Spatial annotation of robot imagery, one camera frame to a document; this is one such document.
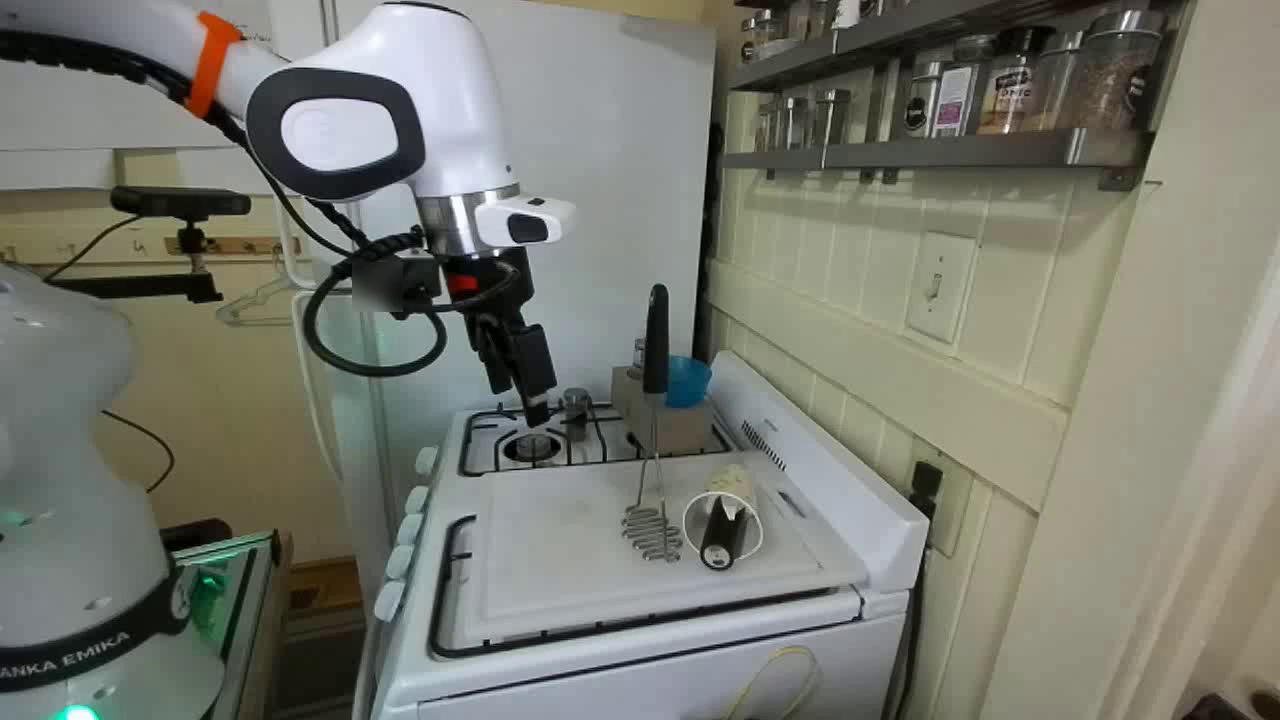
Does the blue plastic cup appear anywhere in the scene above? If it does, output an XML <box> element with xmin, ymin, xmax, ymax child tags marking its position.
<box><xmin>663</xmin><ymin>353</ymin><xmax>716</xmax><ymax>411</ymax></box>

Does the wooden spice rack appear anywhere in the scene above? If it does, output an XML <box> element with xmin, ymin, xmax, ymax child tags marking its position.
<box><xmin>728</xmin><ymin>0</ymin><xmax>1083</xmax><ymax>97</ymax></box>

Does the wall outlet with black plug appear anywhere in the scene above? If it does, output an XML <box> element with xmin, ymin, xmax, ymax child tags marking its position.
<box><xmin>887</xmin><ymin>458</ymin><xmax>974</xmax><ymax>720</ymax></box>

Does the small dark spice jar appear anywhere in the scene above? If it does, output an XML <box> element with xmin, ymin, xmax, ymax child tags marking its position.
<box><xmin>892</xmin><ymin>58</ymin><xmax>943</xmax><ymax>145</ymax></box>

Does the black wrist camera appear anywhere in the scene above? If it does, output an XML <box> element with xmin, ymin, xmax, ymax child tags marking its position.
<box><xmin>350</xmin><ymin>248</ymin><xmax>445</xmax><ymax>326</ymax></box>

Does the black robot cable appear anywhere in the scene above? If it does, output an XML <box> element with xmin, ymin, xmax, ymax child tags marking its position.
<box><xmin>0</xmin><ymin>25</ymin><xmax>450</xmax><ymax>384</ymax></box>

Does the orange strap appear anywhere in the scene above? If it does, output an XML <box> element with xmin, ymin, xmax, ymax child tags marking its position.
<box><xmin>178</xmin><ymin>8</ymin><xmax>249</xmax><ymax>125</ymax></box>

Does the black burner grate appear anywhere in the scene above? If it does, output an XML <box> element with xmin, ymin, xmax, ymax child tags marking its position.
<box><xmin>455</xmin><ymin>400</ymin><xmax>739</xmax><ymax>481</ymax></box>

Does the grey wall shelf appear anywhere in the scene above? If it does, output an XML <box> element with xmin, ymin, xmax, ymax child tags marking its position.
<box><xmin>716</xmin><ymin>125</ymin><xmax>1161</xmax><ymax>191</ymax></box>

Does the thin black wall cable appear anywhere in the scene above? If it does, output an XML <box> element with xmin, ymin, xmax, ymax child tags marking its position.
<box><xmin>99</xmin><ymin>403</ymin><xmax>178</xmax><ymax>499</ymax></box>

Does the white cup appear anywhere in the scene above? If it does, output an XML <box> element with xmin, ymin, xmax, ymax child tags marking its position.
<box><xmin>681</xmin><ymin>464</ymin><xmax>770</xmax><ymax>575</ymax></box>

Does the large glass spice jar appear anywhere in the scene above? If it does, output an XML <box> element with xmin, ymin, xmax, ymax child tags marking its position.
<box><xmin>1065</xmin><ymin>4</ymin><xmax>1170</xmax><ymax>137</ymax></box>

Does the white refrigerator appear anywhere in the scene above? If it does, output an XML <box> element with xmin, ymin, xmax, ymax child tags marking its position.
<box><xmin>272</xmin><ymin>0</ymin><xmax>718</xmax><ymax>566</ymax></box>

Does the small metal pot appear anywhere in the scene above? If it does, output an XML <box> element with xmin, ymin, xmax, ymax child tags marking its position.
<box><xmin>553</xmin><ymin>384</ymin><xmax>605</xmax><ymax>435</ymax></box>

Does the white light switch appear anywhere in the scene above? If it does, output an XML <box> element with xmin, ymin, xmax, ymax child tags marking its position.
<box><xmin>904</xmin><ymin>230</ymin><xmax>982</xmax><ymax>350</ymax></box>

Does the wooden wall rail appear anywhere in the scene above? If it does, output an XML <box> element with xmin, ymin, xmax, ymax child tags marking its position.
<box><xmin>124</xmin><ymin>231</ymin><xmax>293</xmax><ymax>265</ymax></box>

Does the white gas stove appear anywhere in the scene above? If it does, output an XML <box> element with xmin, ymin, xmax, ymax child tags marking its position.
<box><xmin>348</xmin><ymin>350</ymin><xmax>934</xmax><ymax>720</ymax></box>

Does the brown cardboard box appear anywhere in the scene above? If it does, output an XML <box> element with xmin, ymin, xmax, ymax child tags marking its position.
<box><xmin>609</xmin><ymin>363</ymin><xmax>718</xmax><ymax>462</ymax></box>

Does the spice jar with white label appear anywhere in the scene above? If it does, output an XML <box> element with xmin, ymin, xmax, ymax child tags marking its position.
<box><xmin>930</xmin><ymin>58</ymin><xmax>982</xmax><ymax>145</ymax></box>

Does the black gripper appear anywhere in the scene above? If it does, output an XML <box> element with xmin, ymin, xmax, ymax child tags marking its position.
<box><xmin>455</xmin><ymin>248</ymin><xmax>558</xmax><ymax>432</ymax></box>

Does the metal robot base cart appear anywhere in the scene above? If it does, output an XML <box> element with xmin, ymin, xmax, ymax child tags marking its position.
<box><xmin>154</xmin><ymin>525</ymin><xmax>293</xmax><ymax>720</ymax></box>

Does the white cutting board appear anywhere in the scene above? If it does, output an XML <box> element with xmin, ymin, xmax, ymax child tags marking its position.
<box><xmin>464</xmin><ymin>450</ymin><xmax>877</xmax><ymax>648</ymax></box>

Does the black camera on stand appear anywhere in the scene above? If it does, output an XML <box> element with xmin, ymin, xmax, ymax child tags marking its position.
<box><xmin>49</xmin><ymin>185</ymin><xmax>255</xmax><ymax>308</ymax></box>

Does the black object inside white cup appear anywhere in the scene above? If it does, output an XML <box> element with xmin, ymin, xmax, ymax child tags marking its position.
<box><xmin>697</xmin><ymin>493</ymin><xmax>753</xmax><ymax>575</ymax></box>

